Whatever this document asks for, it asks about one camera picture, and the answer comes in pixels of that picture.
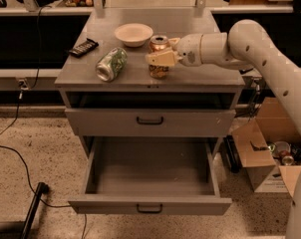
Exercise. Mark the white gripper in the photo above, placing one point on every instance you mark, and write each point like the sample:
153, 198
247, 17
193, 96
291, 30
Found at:
189, 50

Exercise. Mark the orange soda can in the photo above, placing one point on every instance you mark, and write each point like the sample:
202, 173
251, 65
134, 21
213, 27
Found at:
157, 44

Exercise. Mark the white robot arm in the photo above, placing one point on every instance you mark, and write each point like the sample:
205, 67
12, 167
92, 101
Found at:
246, 44

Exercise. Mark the green soda can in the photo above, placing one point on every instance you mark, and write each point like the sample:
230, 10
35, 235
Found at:
110, 65

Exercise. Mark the grey drawer cabinet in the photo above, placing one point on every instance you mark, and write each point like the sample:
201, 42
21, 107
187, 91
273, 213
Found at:
185, 88

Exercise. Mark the closed upper grey drawer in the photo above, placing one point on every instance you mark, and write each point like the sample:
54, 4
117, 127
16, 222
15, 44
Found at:
136, 122

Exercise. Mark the open lower grey drawer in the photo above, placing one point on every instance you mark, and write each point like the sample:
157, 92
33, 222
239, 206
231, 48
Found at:
150, 175

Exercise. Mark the white bowl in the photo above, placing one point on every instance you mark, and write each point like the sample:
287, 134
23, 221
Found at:
134, 34

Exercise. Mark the black snack bar packet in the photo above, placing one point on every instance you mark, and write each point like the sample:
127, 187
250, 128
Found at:
84, 48

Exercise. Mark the cardboard box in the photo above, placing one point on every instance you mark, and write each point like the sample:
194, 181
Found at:
266, 172

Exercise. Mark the cans in cardboard box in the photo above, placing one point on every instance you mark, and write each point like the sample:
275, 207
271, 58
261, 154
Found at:
286, 153

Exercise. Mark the black metal stand leg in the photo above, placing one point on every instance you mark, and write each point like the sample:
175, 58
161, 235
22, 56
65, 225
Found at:
42, 188

